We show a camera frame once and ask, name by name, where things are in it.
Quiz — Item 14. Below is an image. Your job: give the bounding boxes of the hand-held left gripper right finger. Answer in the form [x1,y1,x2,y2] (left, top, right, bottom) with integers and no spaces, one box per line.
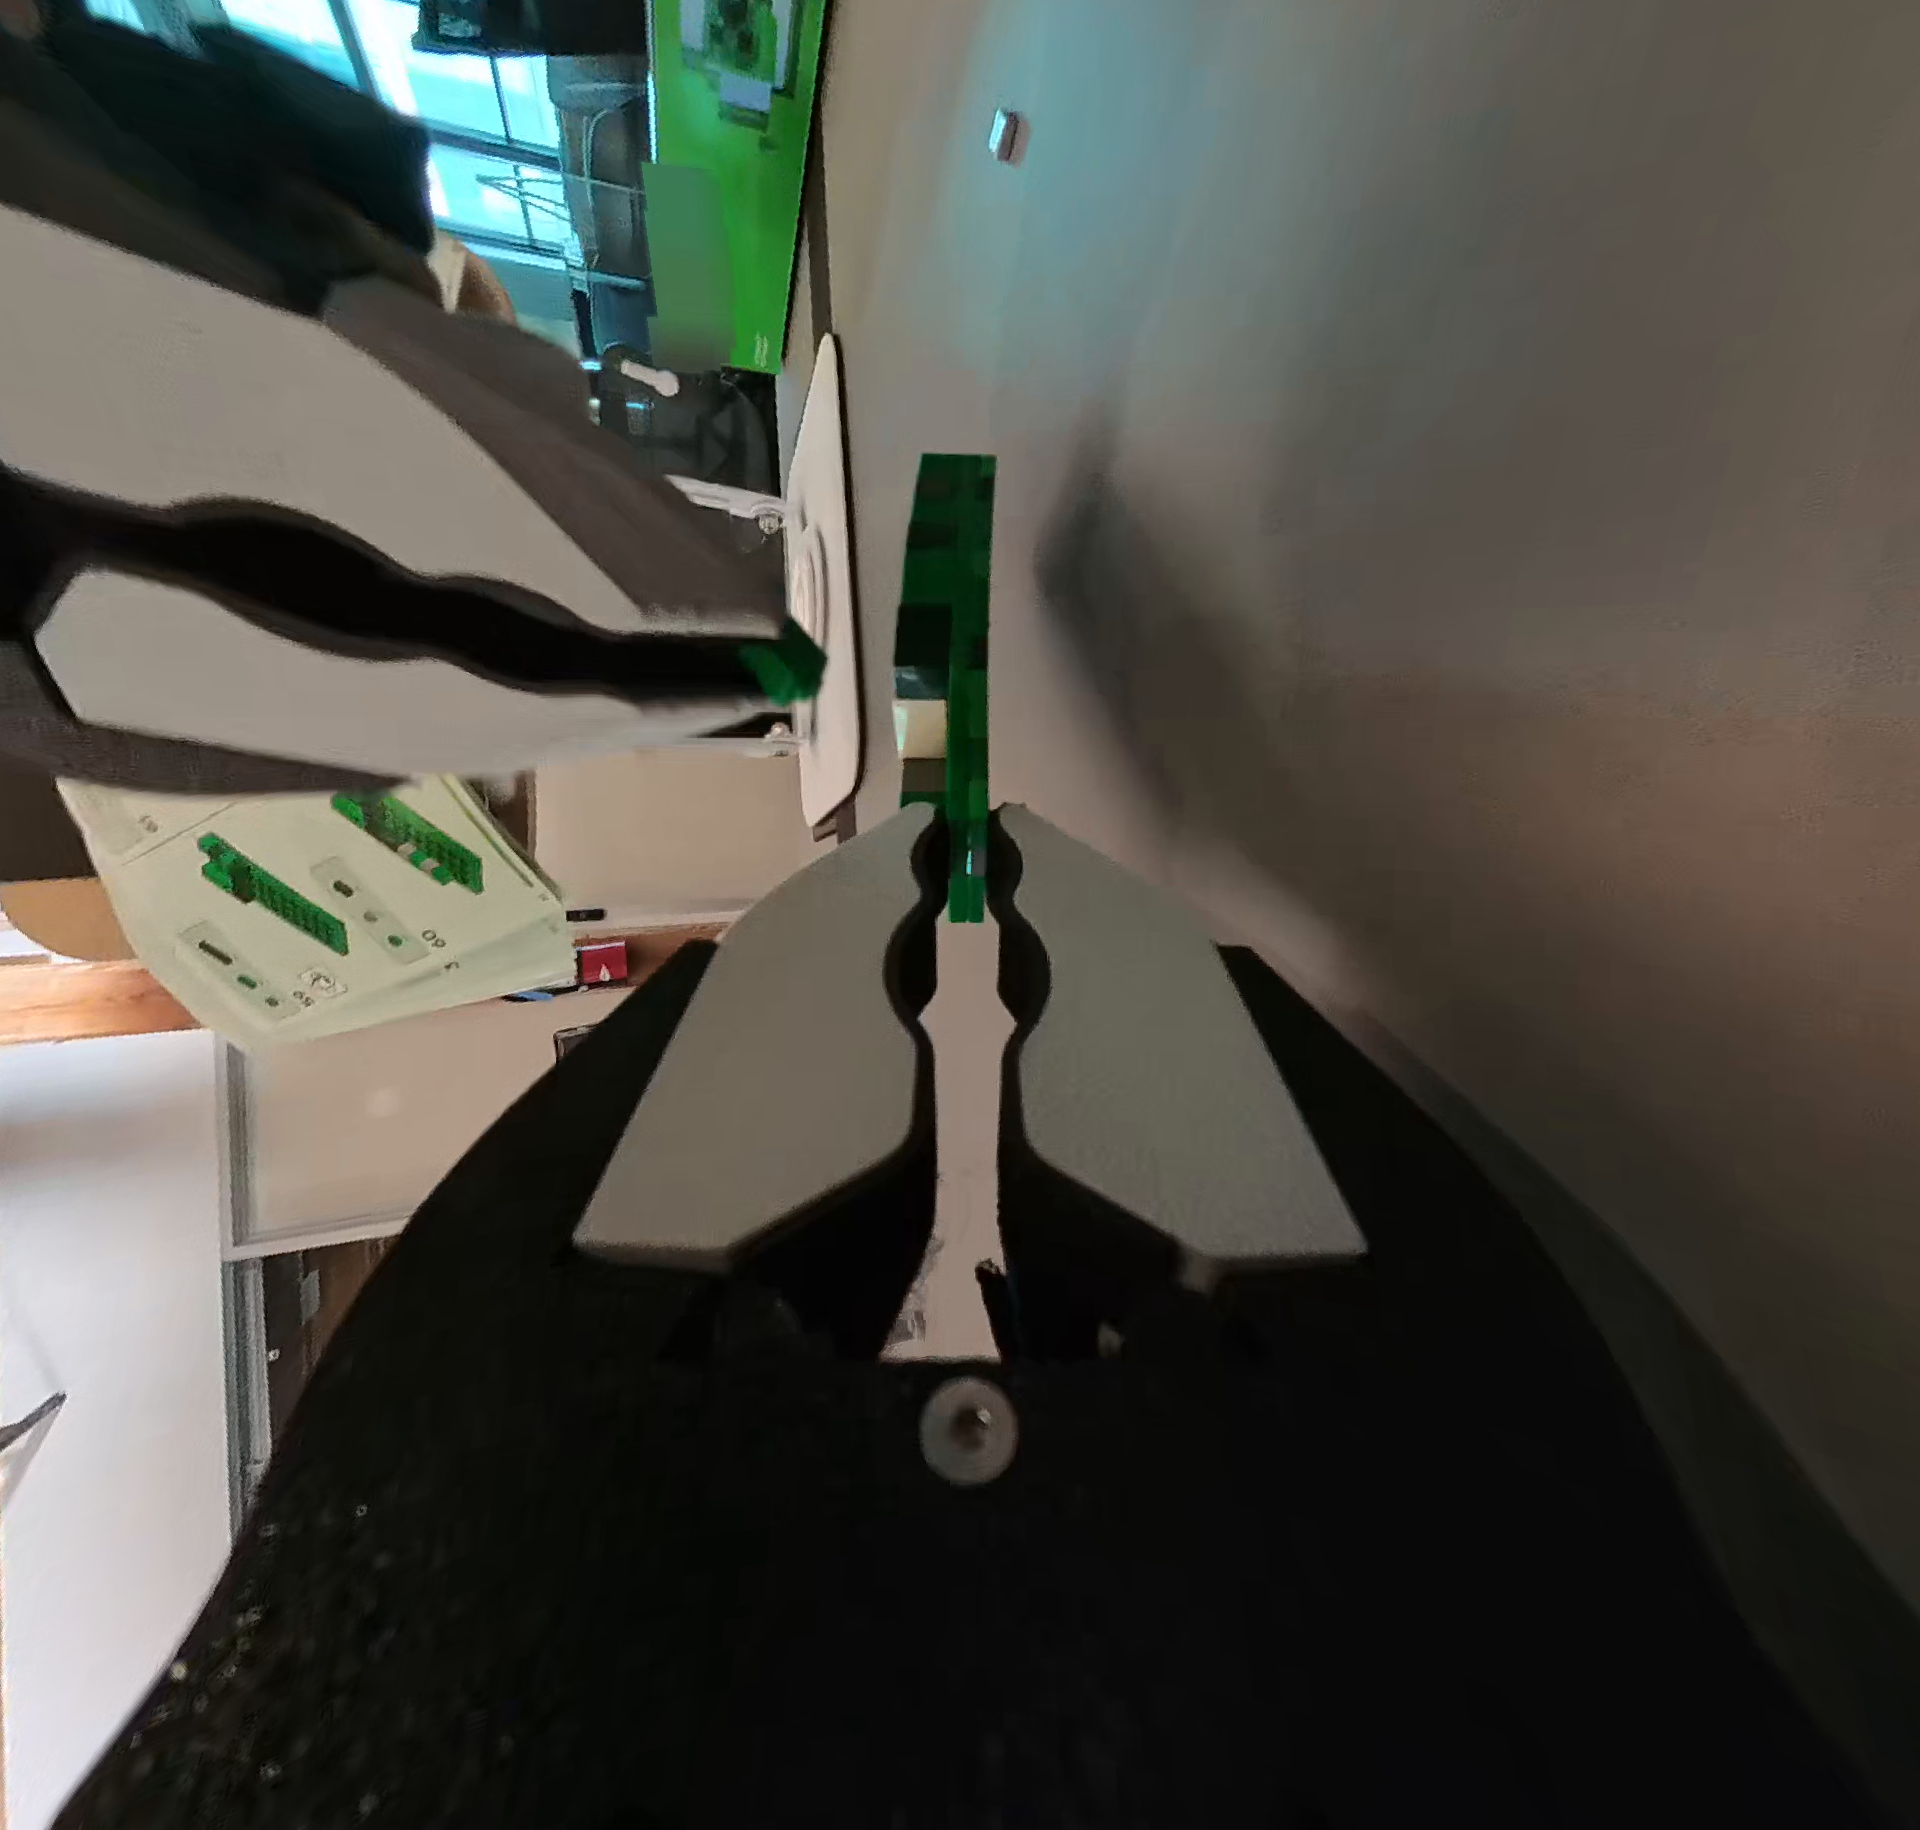
[993,802,1374,1278]

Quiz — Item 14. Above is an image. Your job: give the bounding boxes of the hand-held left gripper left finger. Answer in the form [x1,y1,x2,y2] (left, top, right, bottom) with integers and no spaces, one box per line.
[574,802,946,1278]

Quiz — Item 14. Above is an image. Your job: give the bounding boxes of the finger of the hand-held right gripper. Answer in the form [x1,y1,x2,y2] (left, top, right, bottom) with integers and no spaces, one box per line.
[0,202,796,663]
[0,555,803,798]

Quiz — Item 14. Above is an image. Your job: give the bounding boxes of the green toy brick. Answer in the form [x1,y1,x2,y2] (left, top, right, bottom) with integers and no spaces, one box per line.
[738,627,831,706]

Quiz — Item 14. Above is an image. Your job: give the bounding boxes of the green toy brick assembly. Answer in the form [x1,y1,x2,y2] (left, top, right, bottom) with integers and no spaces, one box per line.
[890,453,997,931]

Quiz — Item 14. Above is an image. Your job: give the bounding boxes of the grey desk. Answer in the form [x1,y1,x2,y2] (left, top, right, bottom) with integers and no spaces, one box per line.
[780,0,1920,1830]

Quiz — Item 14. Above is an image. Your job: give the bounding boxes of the open instruction booklet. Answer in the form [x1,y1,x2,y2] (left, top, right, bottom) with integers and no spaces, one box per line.
[60,773,580,1044]

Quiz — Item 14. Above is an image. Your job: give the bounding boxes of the white book stand base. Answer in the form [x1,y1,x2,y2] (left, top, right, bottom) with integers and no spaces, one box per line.
[778,334,868,831]

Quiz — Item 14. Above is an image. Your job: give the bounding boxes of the green toy box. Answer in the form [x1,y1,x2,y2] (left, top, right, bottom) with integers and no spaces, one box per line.
[643,0,840,373]

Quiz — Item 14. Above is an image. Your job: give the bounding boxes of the white wall board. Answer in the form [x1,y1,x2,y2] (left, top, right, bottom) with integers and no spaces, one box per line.
[218,1022,602,1252]

